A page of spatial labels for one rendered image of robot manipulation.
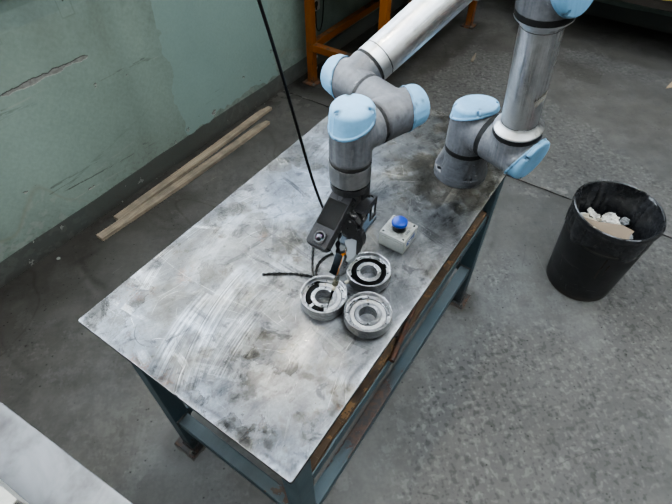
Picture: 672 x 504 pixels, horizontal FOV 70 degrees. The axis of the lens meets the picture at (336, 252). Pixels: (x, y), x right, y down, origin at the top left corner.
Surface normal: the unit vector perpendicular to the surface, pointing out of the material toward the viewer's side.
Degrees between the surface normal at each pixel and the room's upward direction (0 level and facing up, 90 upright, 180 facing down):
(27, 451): 0
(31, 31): 90
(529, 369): 0
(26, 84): 90
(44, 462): 0
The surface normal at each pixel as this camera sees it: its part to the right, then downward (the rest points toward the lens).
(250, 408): 0.00, -0.65
